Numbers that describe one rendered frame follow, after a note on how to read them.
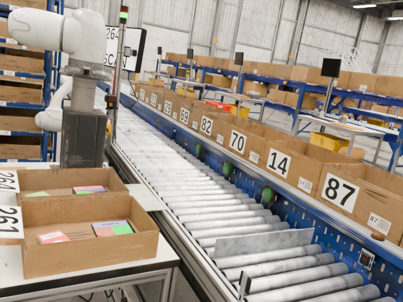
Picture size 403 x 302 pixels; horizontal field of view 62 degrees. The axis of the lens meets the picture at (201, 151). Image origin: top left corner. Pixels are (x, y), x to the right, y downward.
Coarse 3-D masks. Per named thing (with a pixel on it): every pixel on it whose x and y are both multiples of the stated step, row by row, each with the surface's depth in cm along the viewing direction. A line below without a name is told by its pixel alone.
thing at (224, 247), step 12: (312, 228) 135; (216, 240) 114; (228, 240) 116; (240, 240) 119; (252, 240) 122; (264, 240) 124; (276, 240) 127; (288, 240) 130; (300, 240) 134; (216, 252) 116; (228, 252) 118; (240, 252) 121; (252, 252) 124
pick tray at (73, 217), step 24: (24, 216) 110; (48, 216) 115; (72, 216) 119; (96, 216) 123; (120, 216) 128; (144, 216) 117; (24, 240) 88; (72, 240) 92; (96, 240) 95; (120, 240) 99; (144, 240) 104; (24, 264) 88; (48, 264) 90; (72, 264) 94; (96, 264) 98
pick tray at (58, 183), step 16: (32, 176) 138; (48, 176) 141; (64, 176) 145; (80, 176) 148; (96, 176) 152; (112, 176) 150; (32, 192) 137; (48, 192) 140; (64, 192) 142; (112, 192) 128; (128, 192) 132
